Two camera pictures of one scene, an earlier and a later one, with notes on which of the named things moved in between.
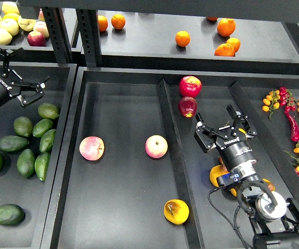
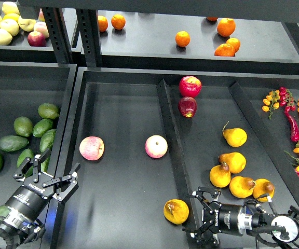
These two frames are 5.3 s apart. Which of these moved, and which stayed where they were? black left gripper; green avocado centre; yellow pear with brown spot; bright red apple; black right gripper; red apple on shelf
Moved: black left gripper; black right gripper
Stayed: red apple on shelf; yellow pear with brown spot; bright red apple; green avocado centre
